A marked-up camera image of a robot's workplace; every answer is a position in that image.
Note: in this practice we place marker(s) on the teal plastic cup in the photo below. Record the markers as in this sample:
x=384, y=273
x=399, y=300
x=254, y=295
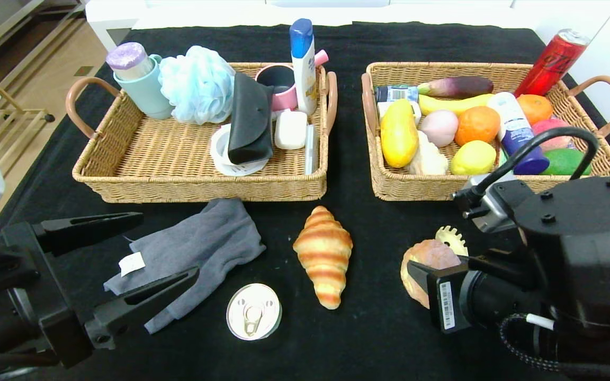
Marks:
x=147, y=94

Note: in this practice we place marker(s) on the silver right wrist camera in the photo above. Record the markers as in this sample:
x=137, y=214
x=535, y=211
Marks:
x=495, y=209

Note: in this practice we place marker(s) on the light blue bath pouf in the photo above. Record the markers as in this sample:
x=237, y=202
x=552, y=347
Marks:
x=198, y=85

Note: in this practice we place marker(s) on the gold metal rack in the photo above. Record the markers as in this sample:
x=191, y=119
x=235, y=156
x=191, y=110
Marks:
x=29, y=111

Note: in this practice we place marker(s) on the black glasses case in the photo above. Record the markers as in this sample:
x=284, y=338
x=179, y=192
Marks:
x=251, y=120

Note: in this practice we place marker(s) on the gray towel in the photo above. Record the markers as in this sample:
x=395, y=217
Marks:
x=204, y=243

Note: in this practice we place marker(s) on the red soda can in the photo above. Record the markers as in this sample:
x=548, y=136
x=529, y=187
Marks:
x=551, y=63

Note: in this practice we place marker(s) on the pink mug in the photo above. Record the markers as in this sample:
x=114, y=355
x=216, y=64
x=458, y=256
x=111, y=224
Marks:
x=285, y=102

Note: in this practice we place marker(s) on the toy yellow papaya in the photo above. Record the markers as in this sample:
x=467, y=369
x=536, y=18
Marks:
x=397, y=134

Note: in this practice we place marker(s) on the white drink bottle blue cap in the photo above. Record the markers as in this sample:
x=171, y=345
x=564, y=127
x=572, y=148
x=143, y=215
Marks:
x=514, y=127

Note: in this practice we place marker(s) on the toy green lime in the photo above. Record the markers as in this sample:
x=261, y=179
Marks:
x=564, y=163

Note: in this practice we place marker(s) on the toy cream puff bun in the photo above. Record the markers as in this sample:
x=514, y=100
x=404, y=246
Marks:
x=432, y=254

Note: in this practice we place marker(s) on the white shampoo bottle blue cap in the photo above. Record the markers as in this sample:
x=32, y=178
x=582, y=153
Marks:
x=305, y=78

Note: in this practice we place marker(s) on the black tablecloth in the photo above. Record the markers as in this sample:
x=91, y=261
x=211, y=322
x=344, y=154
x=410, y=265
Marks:
x=363, y=360

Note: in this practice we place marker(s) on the toy yellow banana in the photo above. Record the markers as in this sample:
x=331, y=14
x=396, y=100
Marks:
x=442, y=105

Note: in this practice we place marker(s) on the toy pink peach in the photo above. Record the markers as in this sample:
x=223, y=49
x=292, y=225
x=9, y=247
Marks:
x=548, y=124

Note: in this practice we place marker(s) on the small toy orange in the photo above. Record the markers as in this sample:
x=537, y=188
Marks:
x=535, y=108

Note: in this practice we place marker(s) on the white comb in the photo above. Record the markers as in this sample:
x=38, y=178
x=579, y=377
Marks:
x=310, y=152

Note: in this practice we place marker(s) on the toy purple eggplant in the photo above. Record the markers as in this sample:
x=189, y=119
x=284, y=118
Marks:
x=458, y=86

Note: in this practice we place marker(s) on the large toy orange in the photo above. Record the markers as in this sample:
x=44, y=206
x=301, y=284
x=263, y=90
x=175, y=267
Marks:
x=477, y=126

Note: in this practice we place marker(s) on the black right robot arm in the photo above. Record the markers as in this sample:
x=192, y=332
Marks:
x=575, y=254

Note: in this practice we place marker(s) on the toy croissant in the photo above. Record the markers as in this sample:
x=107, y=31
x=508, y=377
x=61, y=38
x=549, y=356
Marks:
x=323, y=254

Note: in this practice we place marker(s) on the toy yellow lemon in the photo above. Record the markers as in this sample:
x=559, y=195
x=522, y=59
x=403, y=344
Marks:
x=473, y=157

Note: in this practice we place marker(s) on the toy white garlic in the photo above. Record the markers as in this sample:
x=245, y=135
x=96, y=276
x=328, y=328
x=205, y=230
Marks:
x=428, y=157

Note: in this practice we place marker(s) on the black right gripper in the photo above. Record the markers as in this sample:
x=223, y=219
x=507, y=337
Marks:
x=447, y=304

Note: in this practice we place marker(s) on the pull tab tin can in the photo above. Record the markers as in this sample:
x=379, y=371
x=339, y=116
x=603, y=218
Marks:
x=254, y=312

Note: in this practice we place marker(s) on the rectangular wicker basket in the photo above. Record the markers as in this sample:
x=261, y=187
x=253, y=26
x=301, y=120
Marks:
x=416, y=188
x=167, y=159

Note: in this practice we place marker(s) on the purple lidded jar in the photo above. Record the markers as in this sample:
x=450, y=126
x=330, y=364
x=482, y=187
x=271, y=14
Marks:
x=127, y=57

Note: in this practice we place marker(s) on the white soap box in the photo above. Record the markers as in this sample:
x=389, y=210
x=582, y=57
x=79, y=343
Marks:
x=290, y=130

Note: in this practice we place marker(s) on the blue barcode snack packet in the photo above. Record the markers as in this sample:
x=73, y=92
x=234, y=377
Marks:
x=397, y=94

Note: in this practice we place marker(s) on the white round container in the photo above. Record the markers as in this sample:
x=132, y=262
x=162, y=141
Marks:
x=221, y=152

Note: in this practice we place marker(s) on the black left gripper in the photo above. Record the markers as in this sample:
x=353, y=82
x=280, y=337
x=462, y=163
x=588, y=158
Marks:
x=56, y=288

